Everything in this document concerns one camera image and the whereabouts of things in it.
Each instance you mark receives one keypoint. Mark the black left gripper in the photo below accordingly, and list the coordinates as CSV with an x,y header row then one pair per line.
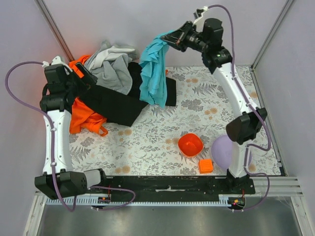
x,y
80,79

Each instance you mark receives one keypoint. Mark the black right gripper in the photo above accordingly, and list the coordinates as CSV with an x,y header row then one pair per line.
x,y
183,36

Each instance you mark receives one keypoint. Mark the teal cloth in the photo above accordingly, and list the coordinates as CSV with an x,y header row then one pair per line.
x,y
153,89

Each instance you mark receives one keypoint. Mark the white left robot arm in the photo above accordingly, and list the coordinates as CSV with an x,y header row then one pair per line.
x,y
64,85

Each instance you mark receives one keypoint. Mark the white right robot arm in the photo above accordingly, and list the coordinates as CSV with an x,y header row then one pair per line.
x,y
248,117

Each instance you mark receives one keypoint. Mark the grey cloth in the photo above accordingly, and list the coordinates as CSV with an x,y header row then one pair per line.
x,y
110,66

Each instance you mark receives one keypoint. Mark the orange cloth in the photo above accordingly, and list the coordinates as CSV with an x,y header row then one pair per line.
x,y
84,117

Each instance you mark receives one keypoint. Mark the black cloth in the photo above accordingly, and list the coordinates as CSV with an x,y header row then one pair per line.
x,y
114,106

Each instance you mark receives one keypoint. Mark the floral patterned table mat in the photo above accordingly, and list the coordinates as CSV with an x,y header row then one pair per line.
x,y
150,146

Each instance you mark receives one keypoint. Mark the orange bowl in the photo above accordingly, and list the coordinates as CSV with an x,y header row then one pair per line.
x,y
190,145

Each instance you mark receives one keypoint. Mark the lavender plastic bowl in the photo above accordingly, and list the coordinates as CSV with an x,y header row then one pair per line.
x,y
228,154

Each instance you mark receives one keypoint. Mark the orange plastic cube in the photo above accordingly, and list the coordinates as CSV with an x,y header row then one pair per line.
x,y
205,166

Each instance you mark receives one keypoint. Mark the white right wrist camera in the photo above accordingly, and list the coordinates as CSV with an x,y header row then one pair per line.
x,y
199,15

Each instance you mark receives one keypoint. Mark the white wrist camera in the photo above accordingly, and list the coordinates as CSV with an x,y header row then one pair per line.
x,y
56,60
199,15

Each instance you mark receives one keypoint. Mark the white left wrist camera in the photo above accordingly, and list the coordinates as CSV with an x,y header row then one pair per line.
x,y
56,60

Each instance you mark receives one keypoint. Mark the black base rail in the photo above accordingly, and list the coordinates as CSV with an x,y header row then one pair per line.
x,y
157,189

